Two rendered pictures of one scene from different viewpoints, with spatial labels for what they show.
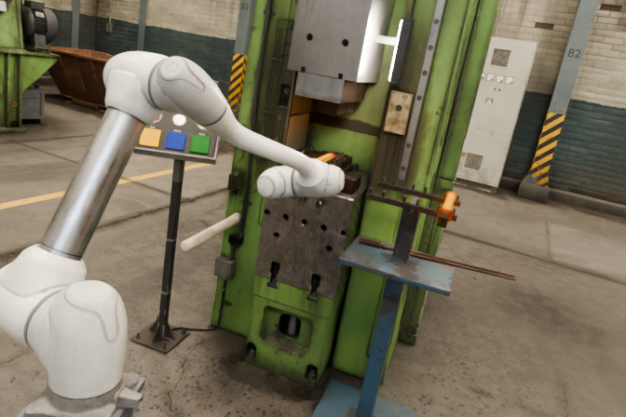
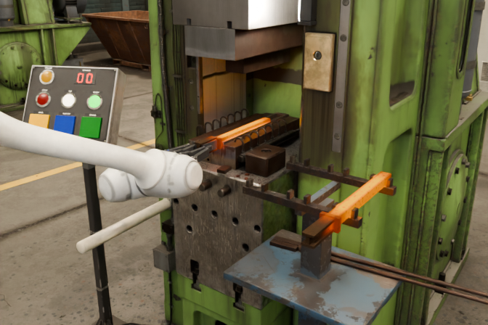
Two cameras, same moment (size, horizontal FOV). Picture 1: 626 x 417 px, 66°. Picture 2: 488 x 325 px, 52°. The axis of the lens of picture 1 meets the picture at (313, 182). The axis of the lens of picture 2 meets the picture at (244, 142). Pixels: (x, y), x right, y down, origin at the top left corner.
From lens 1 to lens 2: 0.78 m
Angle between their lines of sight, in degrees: 19
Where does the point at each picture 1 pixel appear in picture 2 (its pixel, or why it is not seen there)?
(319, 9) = not seen: outside the picture
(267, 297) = (194, 301)
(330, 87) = (221, 41)
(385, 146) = (310, 108)
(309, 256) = (226, 255)
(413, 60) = not seen: outside the picture
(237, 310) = not seen: hidden behind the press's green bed
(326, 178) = (167, 175)
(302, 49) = not seen: outside the picture
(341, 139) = (287, 96)
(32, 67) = (67, 38)
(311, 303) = (238, 313)
